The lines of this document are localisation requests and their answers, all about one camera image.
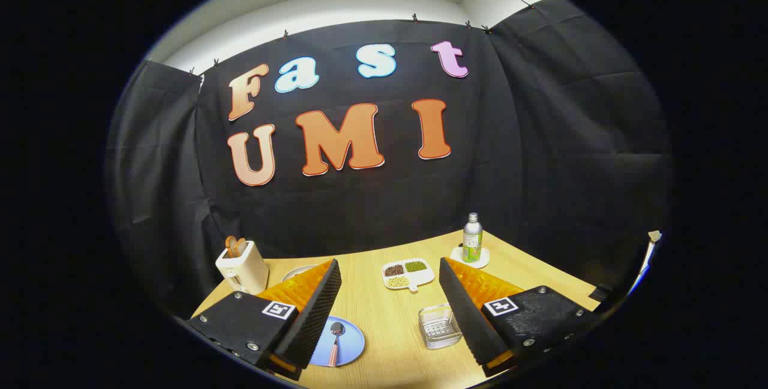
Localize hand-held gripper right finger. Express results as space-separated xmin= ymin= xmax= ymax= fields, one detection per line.
xmin=439 ymin=257 xmax=601 ymax=378

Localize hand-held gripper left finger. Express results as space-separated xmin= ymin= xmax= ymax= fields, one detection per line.
xmin=186 ymin=259 xmax=343 ymax=381

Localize spoon with red checkered handle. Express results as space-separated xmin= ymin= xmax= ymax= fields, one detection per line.
xmin=327 ymin=321 xmax=346 ymax=367

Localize perforated steel drain basket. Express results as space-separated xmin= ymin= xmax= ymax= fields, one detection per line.
xmin=418 ymin=304 xmax=463 ymax=351

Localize white oval plate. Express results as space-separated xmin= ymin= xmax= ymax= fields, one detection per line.
xmin=281 ymin=264 xmax=322 ymax=283

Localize blue round plate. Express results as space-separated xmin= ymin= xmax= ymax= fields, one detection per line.
xmin=309 ymin=316 xmax=366 ymax=368

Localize white divided dish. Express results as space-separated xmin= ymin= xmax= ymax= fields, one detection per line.
xmin=382 ymin=258 xmax=435 ymax=293

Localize white square coaster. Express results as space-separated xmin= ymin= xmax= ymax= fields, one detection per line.
xmin=450 ymin=246 xmax=490 ymax=270

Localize silver bottle with green label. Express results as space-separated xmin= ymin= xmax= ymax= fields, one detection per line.
xmin=462 ymin=213 xmax=484 ymax=264

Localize white toaster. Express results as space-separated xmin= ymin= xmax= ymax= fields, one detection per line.
xmin=215 ymin=240 xmax=270 ymax=295

